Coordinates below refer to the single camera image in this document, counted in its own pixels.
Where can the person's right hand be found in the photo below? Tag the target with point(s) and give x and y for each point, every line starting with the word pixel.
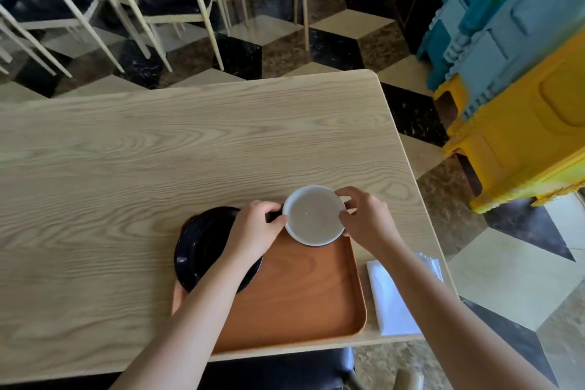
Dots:
pixel 370 223

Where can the person's left hand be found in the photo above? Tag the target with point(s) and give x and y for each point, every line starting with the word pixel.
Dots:
pixel 249 234

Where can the person's left thumb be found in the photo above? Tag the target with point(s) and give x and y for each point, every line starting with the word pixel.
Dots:
pixel 277 224

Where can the person's right thumb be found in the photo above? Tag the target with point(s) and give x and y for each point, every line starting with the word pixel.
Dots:
pixel 347 222

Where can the white round bowl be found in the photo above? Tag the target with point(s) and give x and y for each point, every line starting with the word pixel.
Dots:
pixel 313 216

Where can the person's right forearm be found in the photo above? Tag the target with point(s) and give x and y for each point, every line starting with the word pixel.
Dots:
pixel 448 321

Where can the person's left forearm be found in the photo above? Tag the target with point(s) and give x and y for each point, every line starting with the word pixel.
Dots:
pixel 192 325

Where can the brown wooden tray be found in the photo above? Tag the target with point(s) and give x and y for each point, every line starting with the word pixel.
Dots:
pixel 301 298

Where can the black round plate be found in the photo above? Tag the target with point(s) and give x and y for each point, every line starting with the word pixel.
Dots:
pixel 201 248

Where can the white paper napkin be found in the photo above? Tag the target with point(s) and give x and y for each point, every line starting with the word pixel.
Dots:
pixel 393 298

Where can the yellow plastic stool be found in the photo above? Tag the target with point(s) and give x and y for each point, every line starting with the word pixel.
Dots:
pixel 521 138

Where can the teal plastic stool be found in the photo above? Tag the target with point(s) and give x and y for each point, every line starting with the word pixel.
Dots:
pixel 445 33

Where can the light blue plastic stool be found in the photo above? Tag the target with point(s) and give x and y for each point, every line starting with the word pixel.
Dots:
pixel 525 33

